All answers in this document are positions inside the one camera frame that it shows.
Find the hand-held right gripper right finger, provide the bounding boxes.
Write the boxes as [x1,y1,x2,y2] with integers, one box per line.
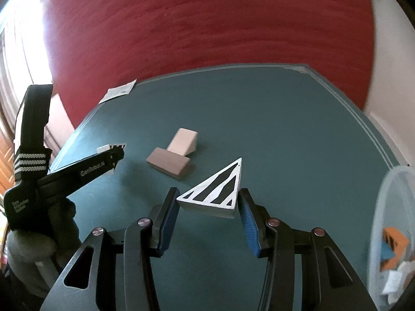
[238,188,378,311]

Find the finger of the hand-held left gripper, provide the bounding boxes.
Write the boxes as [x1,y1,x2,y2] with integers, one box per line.
[104,148,126,174]

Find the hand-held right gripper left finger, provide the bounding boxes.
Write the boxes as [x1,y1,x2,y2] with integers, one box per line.
[39,187,180,311]

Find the large striped triangle block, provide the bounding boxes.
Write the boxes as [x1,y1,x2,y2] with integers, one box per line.
[176,157,243,219]

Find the clear plastic container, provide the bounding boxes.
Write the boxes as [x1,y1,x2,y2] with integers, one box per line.
[366,165,415,311]

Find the blue block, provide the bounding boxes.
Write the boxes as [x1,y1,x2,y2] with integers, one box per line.
[380,241,394,263]

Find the orange cube block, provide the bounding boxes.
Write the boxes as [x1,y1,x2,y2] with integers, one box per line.
[383,227,410,271]

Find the person's left hand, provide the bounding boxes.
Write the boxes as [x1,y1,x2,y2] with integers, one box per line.
[7,197,81,266]

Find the wooden door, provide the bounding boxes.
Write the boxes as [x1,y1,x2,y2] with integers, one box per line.
[0,126,15,201]

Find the brown beige wooden block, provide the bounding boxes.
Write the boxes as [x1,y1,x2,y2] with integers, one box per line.
[146,148,192,180]

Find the white paper sheet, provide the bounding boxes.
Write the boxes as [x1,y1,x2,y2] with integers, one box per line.
[99,79,137,104]

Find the light beige wooden block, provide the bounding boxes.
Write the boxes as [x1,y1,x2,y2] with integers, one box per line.
[166,128,198,156]

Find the patterned curtain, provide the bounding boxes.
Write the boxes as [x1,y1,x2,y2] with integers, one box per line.
[0,6,54,143]

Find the red quilted blanket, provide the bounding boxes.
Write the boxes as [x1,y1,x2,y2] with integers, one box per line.
[39,0,378,130]

